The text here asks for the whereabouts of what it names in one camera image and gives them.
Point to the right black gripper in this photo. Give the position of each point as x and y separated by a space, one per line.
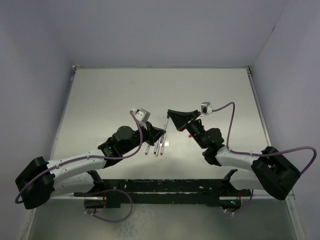
180 119

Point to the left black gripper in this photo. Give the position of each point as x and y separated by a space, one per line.
153 135

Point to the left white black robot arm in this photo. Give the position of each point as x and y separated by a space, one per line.
40 179

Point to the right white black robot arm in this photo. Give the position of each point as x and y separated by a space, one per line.
269 171

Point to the yellow whiteboard marker pen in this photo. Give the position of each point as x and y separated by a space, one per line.
158 151

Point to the purple whiteboard marker pen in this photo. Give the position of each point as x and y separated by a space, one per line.
147 149

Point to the red whiteboard marker pen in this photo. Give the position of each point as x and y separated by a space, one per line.
163 144

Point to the blue whiteboard marker pen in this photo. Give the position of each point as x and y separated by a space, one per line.
156 147

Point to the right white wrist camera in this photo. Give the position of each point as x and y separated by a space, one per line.
206 108

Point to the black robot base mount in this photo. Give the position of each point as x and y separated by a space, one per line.
112 193

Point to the aluminium frame rail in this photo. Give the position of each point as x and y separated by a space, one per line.
270 187

